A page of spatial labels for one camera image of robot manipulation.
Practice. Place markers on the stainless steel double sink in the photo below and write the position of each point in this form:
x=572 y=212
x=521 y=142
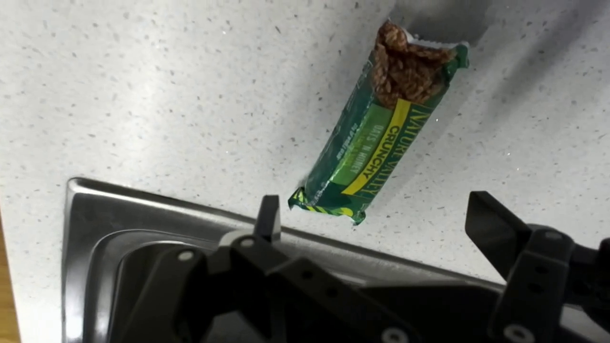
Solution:
x=126 y=222

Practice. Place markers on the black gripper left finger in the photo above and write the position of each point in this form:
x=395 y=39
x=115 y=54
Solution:
x=273 y=292

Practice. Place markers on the green granola candy bar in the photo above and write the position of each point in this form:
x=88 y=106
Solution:
x=374 y=134

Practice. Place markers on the wooden base cabinet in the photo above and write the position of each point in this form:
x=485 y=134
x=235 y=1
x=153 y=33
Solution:
x=6 y=298

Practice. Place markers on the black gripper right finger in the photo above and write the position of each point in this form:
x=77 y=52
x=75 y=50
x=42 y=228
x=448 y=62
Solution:
x=540 y=273

